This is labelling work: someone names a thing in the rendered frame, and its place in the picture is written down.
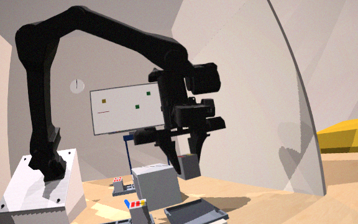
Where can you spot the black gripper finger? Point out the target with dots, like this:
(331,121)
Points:
(169,149)
(196,144)

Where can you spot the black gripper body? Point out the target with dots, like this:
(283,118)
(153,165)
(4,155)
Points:
(149,135)

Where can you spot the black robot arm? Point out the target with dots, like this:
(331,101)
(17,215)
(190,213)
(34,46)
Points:
(37,45)

